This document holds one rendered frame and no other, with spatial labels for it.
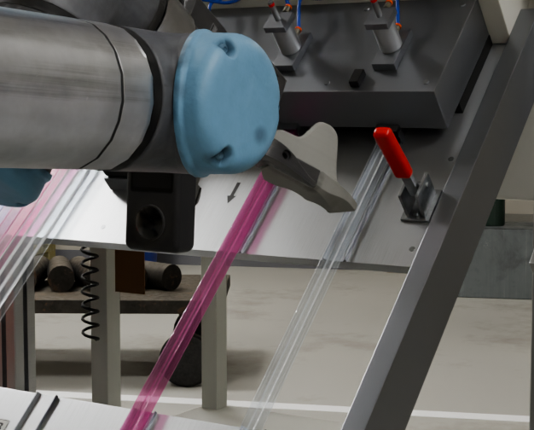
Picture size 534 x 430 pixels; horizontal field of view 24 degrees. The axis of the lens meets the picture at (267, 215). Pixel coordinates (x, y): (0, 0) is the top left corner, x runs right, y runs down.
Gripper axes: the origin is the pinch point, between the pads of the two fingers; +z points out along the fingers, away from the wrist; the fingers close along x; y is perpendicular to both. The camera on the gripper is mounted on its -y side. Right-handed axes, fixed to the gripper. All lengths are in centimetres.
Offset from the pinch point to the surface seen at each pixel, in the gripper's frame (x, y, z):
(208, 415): 55, 4, 82
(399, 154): -6.8, 8.9, 5.6
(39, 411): 21.8, -17.7, 6.5
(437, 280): -10.1, 0.3, 11.9
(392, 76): -1.3, 19.9, 10.6
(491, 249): 198, 232, 511
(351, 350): 198, 121, 386
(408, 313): -9.6, -4.0, 9.0
